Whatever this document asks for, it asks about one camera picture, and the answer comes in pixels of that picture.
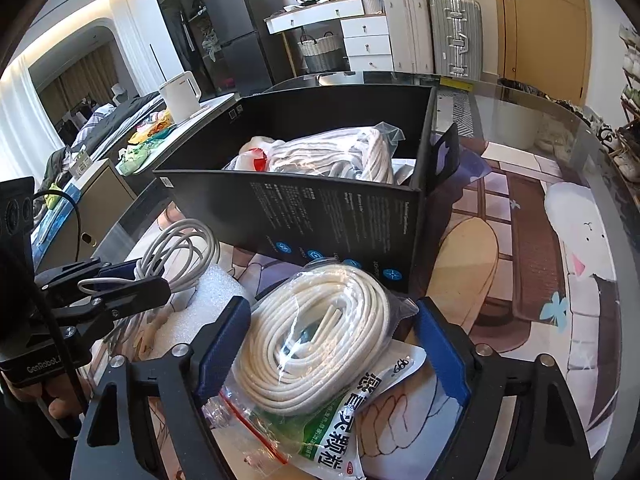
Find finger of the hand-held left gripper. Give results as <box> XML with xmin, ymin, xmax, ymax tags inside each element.
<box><xmin>35</xmin><ymin>258</ymin><xmax>143</xmax><ymax>302</ymax></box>
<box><xmin>50</xmin><ymin>275</ymin><xmax>173</xmax><ymax>332</ymax></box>

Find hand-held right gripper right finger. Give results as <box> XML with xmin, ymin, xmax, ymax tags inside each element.
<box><xmin>414</xmin><ymin>297</ymin><xmax>596</xmax><ymax>480</ymax></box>

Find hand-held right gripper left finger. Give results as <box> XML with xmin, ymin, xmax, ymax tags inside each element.
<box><xmin>72</xmin><ymin>296</ymin><xmax>252</xmax><ymax>480</ymax></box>

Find white charging cable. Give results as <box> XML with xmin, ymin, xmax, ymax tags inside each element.
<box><xmin>77</xmin><ymin>218</ymin><xmax>221</xmax><ymax>356</ymax></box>

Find white rope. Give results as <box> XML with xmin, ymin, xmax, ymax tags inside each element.
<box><xmin>222</xmin><ymin>121</ymin><xmax>408</xmax><ymax>186</ymax></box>
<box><xmin>202</xmin><ymin>257</ymin><xmax>421</xmax><ymax>466</ymax></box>

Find black cardboard box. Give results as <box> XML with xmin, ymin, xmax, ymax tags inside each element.
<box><xmin>152</xmin><ymin>85</ymin><xmax>461</xmax><ymax>297</ymax></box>

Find red white small pouch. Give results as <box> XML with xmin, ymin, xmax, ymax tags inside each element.
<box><xmin>235</xmin><ymin>137</ymin><xmax>273</xmax><ymax>173</ymax></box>

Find person's left forearm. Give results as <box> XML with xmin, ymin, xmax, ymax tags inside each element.
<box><xmin>0</xmin><ymin>395</ymin><xmax>81</xmax><ymax>480</ymax></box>

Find person's left hand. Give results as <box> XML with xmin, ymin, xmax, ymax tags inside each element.
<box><xmin>0</xmin><ymin>372</ymin><xmax>78</xmax><ymax>418</ymax></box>

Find white foam block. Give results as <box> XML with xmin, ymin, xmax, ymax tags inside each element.
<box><xmin>150</xmin><ymin>266</ymin><xmax>251</xmax><ymax>361</ymax></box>

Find white side counter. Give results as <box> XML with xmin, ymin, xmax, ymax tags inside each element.
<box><xmin>32</xmin><ymin>92</ymin><xmax>238</xmax><ymax>273</ymax></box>

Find printed cartoon desk mat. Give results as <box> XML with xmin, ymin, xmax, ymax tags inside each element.
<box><xmin>102</xmin><ymin>140</ymin><xmax>621</xmax><ymax>480</ymax></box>

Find pile of snack bags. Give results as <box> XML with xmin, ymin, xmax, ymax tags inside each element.
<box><xmin>117</xmin><ymin>110</ymin><xmax>176</xmax><ymax>176</ymax></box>

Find bed with dark bedding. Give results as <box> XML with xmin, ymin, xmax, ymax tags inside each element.
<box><xmin>42</xmin><ymin>92</ymin><xmax>166</xmax><ymax>186</ymax></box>

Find white electric kettle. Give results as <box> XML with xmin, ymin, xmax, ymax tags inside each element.
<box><xmin>159</xmin><ymin>72</ymin><xmax>203</xmax><ymax>121</ymax></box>

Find brown curtains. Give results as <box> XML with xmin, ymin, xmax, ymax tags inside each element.
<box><xmin>37</xmin><ymin>42</ymin><xmax>126</xmax><ymax>126</ymax></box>

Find dark glass cabinet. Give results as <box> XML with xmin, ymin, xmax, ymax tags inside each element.
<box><xmin>147</xmin><ymin>0</ymin><xmax>221</xmax><ymax>101</ymax></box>

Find dark grey refrigerator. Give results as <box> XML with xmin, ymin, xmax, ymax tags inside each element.
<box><xmin>200</xmin><ymin>0</ymin><xmax>278</xmax><ymax>98</ymax></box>

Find shoes on floor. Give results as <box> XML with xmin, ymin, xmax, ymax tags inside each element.
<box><xmin>537</xmin><ymin>95</ymin><xmax>640</xmax><ymax>183</ymax></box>

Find woven laundry basket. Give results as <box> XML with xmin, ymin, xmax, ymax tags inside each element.
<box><xmin>298</xmin><ymin>31</ymin><xmax>346</xmax><ymax>75</ymax></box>

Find shoe rack with shoes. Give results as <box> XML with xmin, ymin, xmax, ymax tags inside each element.
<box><xmin>617</xmin><ymin>22</ymin><xmax>640</xmax><ymax>181</ymax></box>

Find white vanity dresser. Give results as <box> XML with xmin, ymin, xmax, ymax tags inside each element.
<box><xmin>265</xmin><ymin>0</ymin><xmax>396</xmax><ymax>78</ymax></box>

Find silver suitcase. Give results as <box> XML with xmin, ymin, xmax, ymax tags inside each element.
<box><xmin>429</xmin><ymin>0</ymin><xmax>483</xmax><ymax>80</ymax></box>

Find white suitcase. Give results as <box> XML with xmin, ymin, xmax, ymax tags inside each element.
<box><xmin>382</xmin><ymin>0</ymin><xmax>435</xmax><ymax>75</ymax></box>

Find wooden door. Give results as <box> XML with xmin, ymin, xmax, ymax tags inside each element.
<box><xmin>492</xmin><ymin>0</ymin><xmax>593</xmax><ymax>106</ymax></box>

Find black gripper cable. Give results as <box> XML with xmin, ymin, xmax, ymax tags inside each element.
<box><xmin>30</xmin><ymin>190</ymin><xmax>90</xmax><ymax>411</ymax></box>

